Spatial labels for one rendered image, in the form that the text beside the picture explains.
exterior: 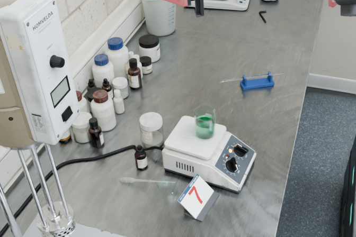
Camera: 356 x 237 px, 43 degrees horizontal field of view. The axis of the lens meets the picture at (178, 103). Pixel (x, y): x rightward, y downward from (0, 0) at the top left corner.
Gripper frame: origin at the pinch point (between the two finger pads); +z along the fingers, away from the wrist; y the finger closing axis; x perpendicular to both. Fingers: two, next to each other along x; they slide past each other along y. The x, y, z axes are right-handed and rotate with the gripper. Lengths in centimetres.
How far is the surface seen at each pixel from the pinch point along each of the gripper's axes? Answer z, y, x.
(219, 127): -12.4, -46.6, -2.4
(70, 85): 12.3, -1.2, 16.7
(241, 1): -37, -73, -77
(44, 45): 13.1, 7.7, 17.6
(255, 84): -28, -62, -26
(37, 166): 21.7, -16.2, 19.3
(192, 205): -2, -49, 16
